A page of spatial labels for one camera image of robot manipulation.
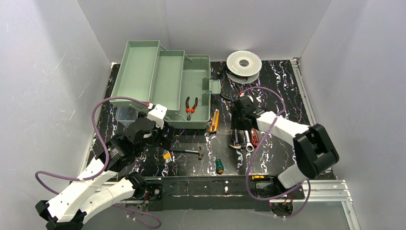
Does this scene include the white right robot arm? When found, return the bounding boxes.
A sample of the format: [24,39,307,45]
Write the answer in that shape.
[231,95,339,199]

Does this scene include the green plastic tool box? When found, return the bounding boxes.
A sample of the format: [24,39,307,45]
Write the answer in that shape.
[110,40,221,129]

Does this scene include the red black utility knife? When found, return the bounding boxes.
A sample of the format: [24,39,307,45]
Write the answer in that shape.
[250,128,259,148]

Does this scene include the orange utility knife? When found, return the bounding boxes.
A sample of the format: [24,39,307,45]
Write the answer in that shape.
[208,109,219,134]

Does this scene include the white filament spool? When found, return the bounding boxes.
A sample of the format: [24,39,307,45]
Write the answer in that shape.
[225,50,262,84]

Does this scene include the black marbled table mat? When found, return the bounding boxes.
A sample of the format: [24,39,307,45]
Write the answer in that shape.
[120,60,315,177]

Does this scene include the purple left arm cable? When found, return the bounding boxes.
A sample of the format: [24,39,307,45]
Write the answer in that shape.
[34,96,162,230]

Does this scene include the green handled screwdriver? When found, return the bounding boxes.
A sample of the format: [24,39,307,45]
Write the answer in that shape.
[215,154,224,174]

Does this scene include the yellow hex key set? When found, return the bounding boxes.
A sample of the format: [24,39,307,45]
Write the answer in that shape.
[163,151,173,163]

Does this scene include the yellow black screwdriver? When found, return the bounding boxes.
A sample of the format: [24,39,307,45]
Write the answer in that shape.
[251,175,271,181]

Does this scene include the small black hammer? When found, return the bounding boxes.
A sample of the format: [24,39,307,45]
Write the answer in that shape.
[170,145,203,160]

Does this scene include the silver combination wrench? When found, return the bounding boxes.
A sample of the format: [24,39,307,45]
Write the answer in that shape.
[244,130,254,152]

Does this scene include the red needle nose pliers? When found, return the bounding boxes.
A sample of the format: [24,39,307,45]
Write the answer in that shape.
[185,97,198,121]

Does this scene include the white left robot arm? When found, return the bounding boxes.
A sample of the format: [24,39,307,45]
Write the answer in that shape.
[35,104,168,230]

